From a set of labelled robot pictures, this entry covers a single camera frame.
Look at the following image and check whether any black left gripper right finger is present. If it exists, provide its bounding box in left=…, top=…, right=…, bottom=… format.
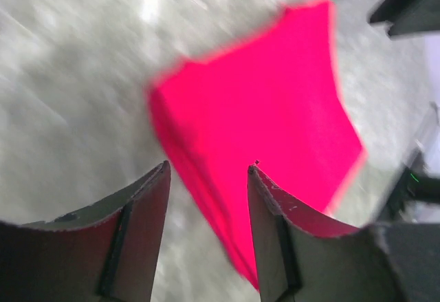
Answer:
left=247, top=165, right=439, bottom=301

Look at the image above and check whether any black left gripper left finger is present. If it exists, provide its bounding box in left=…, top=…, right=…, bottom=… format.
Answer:
left=1, top=162, right=171, bottom=301

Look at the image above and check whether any red t-shirt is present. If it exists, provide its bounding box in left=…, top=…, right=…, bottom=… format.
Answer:
left=144, top=0, right=366, bottom=286

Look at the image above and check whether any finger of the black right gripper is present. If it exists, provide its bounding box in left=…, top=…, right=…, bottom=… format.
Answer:
left=368, top=0, right=439, bottom=37

